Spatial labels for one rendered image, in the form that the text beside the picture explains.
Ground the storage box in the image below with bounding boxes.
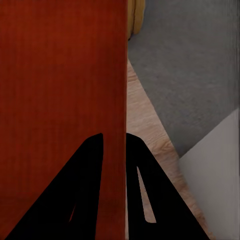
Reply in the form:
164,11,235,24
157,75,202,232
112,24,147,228
0,0,128,240

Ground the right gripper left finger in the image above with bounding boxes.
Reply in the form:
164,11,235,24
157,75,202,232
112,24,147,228
5,133,104,240

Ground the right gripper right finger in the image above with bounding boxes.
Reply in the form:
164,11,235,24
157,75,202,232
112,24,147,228
126,133,210,240

